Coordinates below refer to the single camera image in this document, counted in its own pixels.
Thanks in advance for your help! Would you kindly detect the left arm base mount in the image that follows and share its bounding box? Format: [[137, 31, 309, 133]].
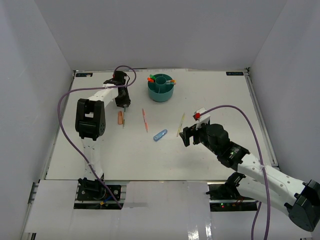
[[76, 177, 113, 201]]

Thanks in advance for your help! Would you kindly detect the purple cable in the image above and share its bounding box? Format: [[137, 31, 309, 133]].
[[199, 104, 271, 240], [57, 65, 138, 210]]

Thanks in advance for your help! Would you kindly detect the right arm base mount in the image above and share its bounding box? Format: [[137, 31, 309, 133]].
[[205, 172, 258, 212]]

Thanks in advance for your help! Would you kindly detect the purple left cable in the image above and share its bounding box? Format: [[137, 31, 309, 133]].
[[57, 65, 138, 210]]

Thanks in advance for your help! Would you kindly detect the pink pen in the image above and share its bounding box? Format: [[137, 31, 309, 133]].
[[142, 108, 149, 133]]

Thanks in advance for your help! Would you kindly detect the teal round organizer container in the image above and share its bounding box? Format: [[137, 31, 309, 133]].
[[147, 73, 175, 103]]

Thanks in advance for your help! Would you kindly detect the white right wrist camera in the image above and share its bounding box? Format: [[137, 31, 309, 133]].
[[193, 107, 211, 130]]

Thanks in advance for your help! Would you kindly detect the black table label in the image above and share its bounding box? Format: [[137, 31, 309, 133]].
[[75, 73, 93, 78], [226, 71, 244, 76]]

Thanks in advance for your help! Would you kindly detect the orange eraser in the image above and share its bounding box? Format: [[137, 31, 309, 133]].
[[117, 111, 124, 125]]

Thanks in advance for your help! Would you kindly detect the orange cap black highlighter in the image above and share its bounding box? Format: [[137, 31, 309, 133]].
[[147, 77, 155, 83]]

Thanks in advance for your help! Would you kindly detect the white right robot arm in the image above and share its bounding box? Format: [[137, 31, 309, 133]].
[[179, 123, 320, 232]]

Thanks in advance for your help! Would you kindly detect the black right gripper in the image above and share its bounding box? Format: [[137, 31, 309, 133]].
[[179, 120, 220, 156]]

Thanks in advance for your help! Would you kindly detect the grey mechanical pencil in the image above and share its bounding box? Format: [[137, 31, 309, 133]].
[[122, 108, 126, 129]]

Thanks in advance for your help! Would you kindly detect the green cap black highlighter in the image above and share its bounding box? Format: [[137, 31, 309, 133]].
[[149, 74, 156, 80]]

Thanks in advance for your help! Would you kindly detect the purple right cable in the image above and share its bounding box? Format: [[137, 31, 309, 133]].
[[199, 104, 271, 240]]

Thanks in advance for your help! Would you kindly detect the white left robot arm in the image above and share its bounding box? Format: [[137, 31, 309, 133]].
[[75, 70, 131, 180]]

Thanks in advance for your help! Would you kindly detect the thin yellow pen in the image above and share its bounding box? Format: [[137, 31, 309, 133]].
[[176, 112, 185, 137]]

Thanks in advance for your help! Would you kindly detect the right black table label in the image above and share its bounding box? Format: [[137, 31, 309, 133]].
[[226, 71, 244, 76]]

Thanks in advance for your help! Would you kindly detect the blue correction tape dispenser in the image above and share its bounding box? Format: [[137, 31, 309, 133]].
[[153, 129, 168, 142]]

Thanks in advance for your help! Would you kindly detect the left black table label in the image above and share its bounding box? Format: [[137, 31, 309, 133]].
[[75, 73, 93, 78]]

